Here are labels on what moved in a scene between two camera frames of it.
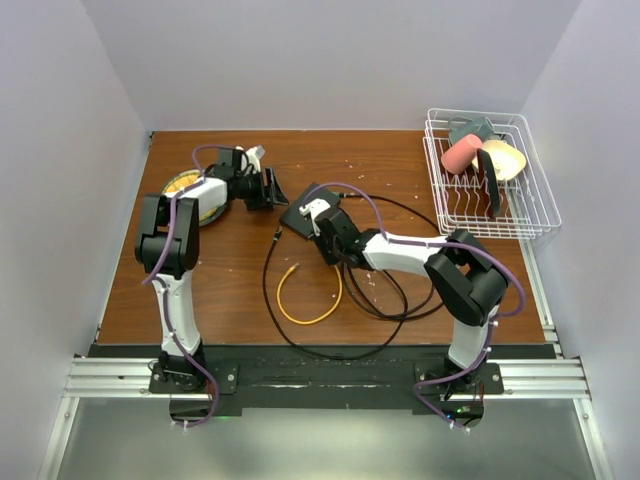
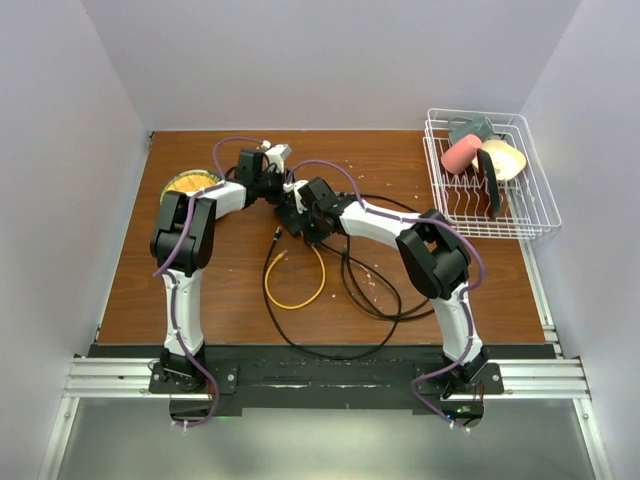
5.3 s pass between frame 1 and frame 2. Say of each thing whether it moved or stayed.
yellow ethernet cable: moved
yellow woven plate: stayed
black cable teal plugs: stayed
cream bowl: stayed
